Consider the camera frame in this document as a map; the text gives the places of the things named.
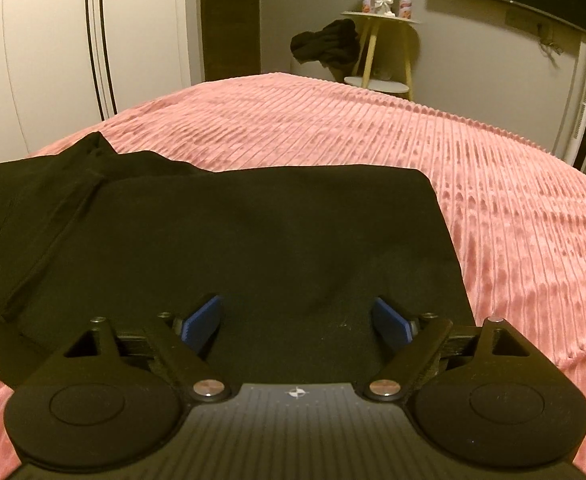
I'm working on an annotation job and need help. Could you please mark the black pants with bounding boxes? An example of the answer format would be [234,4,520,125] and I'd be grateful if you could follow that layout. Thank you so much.
[0,131,476,392]

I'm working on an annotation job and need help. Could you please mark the dark clothing pile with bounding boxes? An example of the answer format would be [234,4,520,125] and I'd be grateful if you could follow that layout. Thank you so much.
[290,18,362,67]

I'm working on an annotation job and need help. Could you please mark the dark hanging cable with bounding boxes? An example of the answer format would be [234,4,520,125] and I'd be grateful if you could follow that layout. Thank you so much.
[536,22,565,67]

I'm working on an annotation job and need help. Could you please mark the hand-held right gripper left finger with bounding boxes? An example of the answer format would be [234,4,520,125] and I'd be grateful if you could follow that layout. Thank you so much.
[65,293,232,404]

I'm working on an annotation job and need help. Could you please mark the pink ribbed blanket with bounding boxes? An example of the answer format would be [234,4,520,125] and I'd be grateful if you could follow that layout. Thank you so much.
[0,71,586,480]

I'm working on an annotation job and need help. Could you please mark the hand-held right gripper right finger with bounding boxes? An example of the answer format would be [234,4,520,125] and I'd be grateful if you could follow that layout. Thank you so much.
[363,294,530,404]

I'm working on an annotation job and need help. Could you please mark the dark wooden door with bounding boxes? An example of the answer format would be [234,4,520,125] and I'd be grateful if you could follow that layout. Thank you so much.
[200,0,264,81]

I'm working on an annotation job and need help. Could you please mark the white wardrobe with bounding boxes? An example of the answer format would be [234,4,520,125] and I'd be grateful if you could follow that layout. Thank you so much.
[0,0,209,167]

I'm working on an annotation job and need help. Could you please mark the wooden side table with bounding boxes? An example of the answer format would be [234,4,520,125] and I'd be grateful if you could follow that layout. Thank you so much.
[340,10,424,102]

